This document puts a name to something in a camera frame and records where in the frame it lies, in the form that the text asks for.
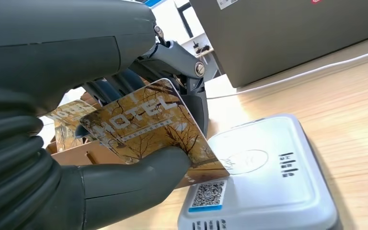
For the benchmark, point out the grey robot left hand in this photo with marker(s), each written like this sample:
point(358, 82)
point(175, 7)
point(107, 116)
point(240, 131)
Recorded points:
point(60, 47)

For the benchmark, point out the gold hotel print card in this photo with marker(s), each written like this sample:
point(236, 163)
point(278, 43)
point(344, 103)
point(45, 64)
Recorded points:
point(66, 117)
point(139, 127)

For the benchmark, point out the wooden card organizer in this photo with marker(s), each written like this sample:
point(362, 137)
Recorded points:
point(92, 155)

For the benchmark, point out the grey laptop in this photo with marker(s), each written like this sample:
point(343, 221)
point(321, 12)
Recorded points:
point(282, 38)

